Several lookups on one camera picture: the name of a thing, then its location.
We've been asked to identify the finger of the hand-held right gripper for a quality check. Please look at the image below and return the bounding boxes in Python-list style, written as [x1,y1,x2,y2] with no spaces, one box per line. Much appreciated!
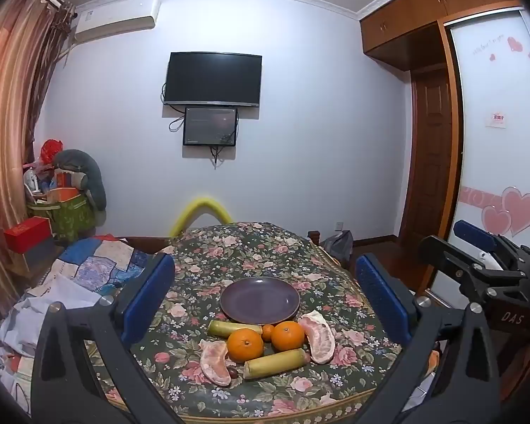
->
[452,219,530,271]
[417,234,529,306]

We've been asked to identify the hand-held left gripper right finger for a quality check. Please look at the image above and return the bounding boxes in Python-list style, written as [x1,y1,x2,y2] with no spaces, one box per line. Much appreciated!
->
[354,253,502,424]

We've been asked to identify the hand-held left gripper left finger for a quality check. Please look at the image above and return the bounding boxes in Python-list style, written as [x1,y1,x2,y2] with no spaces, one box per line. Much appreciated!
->
[30,253,190,424]

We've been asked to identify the peeled pomelo segment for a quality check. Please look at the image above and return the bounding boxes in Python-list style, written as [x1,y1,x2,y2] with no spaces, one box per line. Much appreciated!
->
[297,310,336,365]
[199,339,233,386]

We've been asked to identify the yellow-green sugarcane piece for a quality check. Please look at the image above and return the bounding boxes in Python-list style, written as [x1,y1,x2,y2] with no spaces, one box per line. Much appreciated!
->
[244,348,309,381]
[207,319,263,338]

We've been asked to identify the large orange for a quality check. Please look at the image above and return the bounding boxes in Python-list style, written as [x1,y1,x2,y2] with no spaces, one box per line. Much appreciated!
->
[226,328,265,362]
[271,320,305,352]

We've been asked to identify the purple plate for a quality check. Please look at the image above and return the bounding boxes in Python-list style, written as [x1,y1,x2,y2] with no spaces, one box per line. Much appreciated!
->
[219,276,300,324]

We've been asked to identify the grey bag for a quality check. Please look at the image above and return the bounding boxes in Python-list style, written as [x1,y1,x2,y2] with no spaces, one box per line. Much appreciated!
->
[322,230,354,270]

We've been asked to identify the white heart-print wardrobe door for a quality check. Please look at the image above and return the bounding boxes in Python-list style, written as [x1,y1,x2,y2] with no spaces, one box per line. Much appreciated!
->
[444,9,530,307]

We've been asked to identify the brown wooden door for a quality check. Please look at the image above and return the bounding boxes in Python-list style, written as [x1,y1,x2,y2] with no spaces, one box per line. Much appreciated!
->
[410,68,454,242]

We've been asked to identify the yellow foam tube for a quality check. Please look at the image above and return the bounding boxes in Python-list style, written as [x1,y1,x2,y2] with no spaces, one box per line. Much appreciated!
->
[170,197,235,239]

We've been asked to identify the green patterned box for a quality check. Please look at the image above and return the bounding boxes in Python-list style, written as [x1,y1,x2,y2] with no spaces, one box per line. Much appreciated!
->
[26,194,98,245]

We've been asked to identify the floral tablecloth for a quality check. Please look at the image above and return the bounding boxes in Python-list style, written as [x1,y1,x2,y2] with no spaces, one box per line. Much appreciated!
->
[84,222,438,424]

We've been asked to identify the white cloth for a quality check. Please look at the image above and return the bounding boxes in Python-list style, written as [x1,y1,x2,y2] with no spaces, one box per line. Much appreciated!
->
[0,274,103,358]

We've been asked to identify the orange box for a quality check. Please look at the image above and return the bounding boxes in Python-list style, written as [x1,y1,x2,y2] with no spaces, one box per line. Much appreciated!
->
[48,187,81,205]

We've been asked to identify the red box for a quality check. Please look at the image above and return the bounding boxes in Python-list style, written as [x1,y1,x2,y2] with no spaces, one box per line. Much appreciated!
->
[4,217,54,252]

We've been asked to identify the grey plush toy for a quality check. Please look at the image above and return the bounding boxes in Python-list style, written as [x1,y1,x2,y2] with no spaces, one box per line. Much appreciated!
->
[53,149,107,211]

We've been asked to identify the red plastic bag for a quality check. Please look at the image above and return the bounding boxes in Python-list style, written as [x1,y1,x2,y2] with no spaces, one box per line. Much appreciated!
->
[40,139,65,164]

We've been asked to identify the small black monitor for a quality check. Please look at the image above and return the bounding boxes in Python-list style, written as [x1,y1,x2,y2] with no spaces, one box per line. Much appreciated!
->
[183,107,239,147]

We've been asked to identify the wooden overhead cabinet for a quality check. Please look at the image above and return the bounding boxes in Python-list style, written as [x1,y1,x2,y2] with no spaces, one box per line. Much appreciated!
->
[360,0,527,71]

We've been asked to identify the striped brown curtain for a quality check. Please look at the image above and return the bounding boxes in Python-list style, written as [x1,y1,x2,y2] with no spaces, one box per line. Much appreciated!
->
[0,0,76,319]

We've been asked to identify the white air conditioner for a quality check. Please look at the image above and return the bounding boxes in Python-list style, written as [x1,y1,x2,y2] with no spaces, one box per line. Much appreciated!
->
[73,0,161,45]

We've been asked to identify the black wall television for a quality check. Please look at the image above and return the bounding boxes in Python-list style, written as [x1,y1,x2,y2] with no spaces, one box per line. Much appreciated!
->
[163,52,263,108]

